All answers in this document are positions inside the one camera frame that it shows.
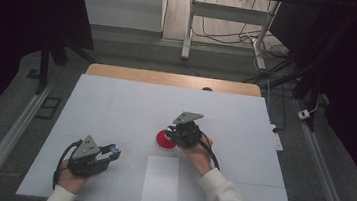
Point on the white paper sheet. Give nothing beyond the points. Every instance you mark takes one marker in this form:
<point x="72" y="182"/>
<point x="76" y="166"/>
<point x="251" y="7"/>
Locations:
<point x="161" y="179"/>

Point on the black floor hatch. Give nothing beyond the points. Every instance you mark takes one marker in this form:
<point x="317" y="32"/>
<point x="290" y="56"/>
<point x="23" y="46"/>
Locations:
<point x="48" y="108"/>

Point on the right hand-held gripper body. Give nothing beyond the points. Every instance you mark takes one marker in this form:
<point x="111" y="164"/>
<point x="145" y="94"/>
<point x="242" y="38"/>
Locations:
<point x="186" y="135"/>

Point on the round red ink pad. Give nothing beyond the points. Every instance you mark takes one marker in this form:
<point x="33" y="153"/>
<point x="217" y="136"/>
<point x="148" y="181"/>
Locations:
<point x="163" y="141"/>

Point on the white panel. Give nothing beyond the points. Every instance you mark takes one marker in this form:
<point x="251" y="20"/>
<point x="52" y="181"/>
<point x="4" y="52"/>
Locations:
<point x="119" y="4"/>

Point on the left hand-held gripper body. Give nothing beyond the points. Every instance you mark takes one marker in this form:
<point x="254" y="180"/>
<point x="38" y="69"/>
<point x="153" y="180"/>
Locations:
<point x="85" y="157"/>

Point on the dark round table grommet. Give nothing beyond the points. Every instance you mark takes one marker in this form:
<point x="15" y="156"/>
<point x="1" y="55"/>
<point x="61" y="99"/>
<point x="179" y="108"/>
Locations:
<point x="207" y="89"/>

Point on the wooden table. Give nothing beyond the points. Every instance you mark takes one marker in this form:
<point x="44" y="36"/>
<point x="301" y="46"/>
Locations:
<point x="168" y="78"/>

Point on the blue and white stamp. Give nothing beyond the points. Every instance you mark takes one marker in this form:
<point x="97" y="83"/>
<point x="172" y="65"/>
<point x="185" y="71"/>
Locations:
<point x="114" y="148"/>

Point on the person's right hand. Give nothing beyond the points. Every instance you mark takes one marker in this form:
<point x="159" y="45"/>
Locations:
<point x="202" y="156"/>

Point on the small white adapter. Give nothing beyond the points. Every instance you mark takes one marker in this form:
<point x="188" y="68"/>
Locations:
<point x="303" y="114"/>

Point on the metal desk frame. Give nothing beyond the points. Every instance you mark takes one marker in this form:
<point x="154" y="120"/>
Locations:
<point x="229" y="12"/>

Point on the person's left hand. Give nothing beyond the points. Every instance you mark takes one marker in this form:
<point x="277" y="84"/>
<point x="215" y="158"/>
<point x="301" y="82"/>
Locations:
<point x="69" y="181"/>

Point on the aluminium floor rail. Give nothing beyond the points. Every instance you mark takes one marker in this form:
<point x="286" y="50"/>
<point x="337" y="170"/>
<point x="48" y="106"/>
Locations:
<point x="3" y="149"/>
<point x="325" y="183"/>

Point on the black tripod stand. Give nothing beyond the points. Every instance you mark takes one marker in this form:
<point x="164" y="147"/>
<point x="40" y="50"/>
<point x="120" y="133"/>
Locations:
<point x="305" y="83"/>
<point x="44" y="66"/>

